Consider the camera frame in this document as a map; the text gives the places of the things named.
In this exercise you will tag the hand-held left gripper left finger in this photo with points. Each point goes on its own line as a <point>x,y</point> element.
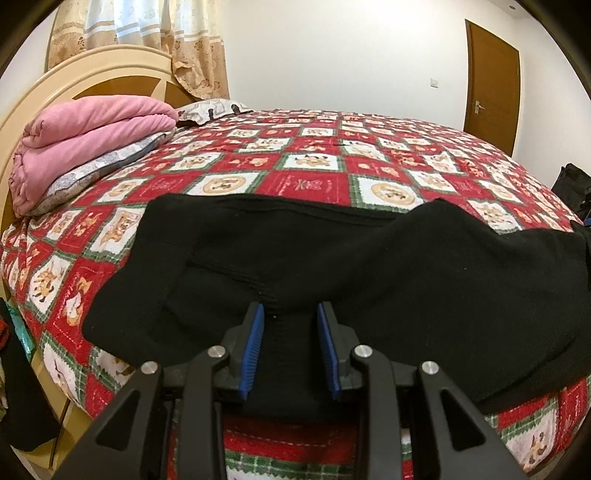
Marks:
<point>251,353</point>

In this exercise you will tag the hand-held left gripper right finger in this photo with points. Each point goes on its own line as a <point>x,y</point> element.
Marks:
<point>328,353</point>

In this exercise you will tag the black pants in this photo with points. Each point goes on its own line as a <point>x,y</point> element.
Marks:
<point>323,249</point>

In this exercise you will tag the red printed checked bedspread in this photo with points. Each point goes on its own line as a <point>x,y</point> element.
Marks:
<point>300,184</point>

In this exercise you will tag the teal cloth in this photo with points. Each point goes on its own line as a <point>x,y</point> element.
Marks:
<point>21,330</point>

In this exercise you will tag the dark cloth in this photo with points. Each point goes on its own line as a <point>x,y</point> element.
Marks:
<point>23,406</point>

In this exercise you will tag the grey floral pillow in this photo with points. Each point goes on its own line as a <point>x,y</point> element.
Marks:
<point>92,170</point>

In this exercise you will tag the white patterned pillow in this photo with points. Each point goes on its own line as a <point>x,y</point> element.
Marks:
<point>207,110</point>

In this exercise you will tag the red cloth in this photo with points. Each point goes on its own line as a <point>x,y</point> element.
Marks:
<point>3,334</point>

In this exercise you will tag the folded pink blanket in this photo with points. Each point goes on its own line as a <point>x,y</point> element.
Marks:
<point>92,124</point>

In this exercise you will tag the black bag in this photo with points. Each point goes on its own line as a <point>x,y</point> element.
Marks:
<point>570,184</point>

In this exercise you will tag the beige floral curtain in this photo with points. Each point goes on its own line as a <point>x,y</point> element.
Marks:
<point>198,55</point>

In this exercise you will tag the cream wooden headboard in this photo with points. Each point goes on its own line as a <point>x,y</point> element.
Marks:
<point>92,69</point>

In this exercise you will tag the brown wooden door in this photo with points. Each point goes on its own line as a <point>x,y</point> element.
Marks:
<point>494,69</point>

